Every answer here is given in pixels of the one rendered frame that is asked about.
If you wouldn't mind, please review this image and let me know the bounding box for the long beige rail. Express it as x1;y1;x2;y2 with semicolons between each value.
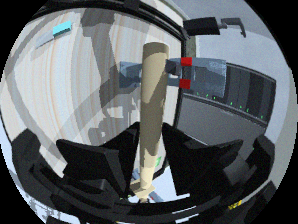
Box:
130;42;181;203

